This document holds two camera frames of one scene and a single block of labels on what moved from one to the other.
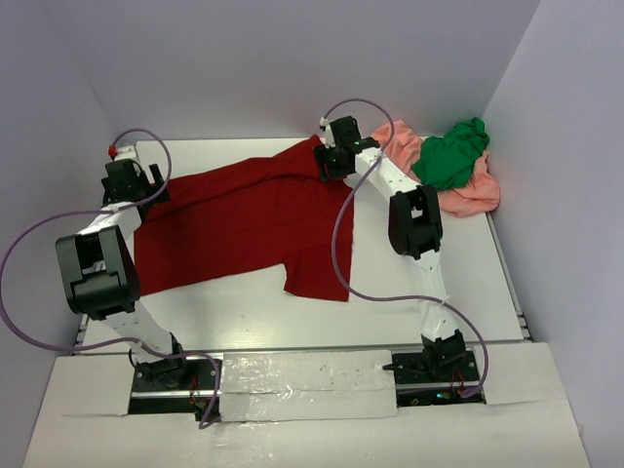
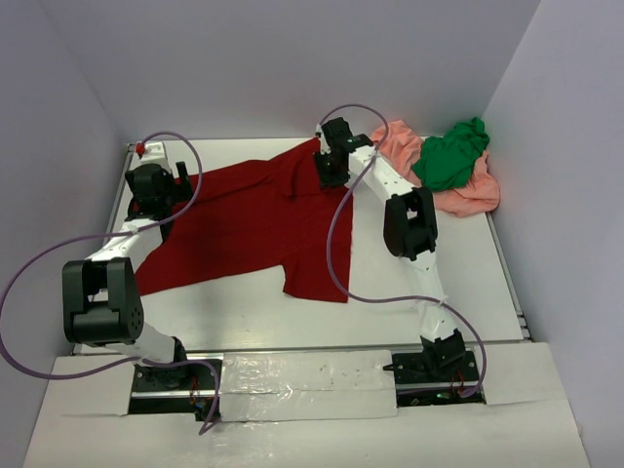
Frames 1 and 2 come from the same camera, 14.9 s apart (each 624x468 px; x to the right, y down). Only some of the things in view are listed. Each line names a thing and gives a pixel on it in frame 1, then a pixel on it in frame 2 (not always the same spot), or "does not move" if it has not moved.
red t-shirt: (235, 216) does not move
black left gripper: (157, 184) -> (181, 191)
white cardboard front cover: (312, 409) does not move
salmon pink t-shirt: (479, 193) does not move
